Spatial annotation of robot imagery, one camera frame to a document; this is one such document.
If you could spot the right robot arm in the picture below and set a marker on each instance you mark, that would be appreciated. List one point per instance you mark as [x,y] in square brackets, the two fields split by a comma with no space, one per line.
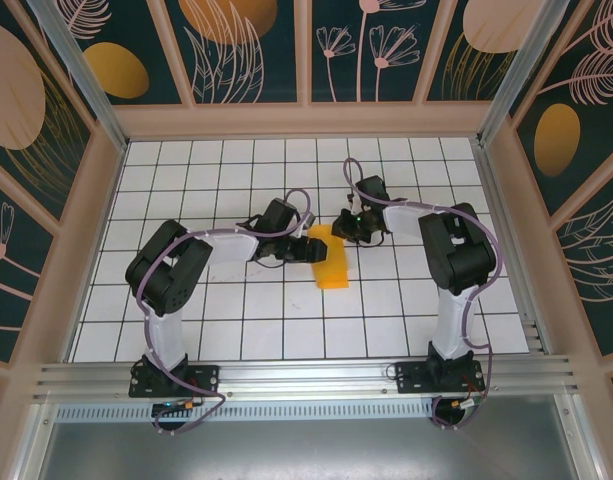
[451,320]

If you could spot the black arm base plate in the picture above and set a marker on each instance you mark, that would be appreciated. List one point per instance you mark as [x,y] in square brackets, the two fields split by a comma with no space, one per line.
[411,377]
[206,377]

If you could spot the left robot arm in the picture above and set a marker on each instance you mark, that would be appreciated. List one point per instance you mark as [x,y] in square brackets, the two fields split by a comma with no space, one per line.
[163,330]

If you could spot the grey metal sheet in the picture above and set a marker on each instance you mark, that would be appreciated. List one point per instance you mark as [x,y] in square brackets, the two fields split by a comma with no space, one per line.
[306,450]

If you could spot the orange square paper sheet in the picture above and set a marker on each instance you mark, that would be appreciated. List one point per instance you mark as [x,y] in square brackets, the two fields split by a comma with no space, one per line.
[333,270]

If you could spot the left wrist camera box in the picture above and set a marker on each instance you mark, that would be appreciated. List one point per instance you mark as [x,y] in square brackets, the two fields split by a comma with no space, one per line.
[310,218]

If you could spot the aluminium frame post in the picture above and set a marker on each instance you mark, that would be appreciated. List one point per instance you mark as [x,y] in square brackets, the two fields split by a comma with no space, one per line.
[80,75]
[528,67]

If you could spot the aluminium side rail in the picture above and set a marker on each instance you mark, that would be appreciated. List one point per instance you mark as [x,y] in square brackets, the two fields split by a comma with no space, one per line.
[506,235]

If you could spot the long aluminium mounting rail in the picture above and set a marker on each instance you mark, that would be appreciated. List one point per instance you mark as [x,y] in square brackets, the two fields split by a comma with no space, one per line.
[306,375]

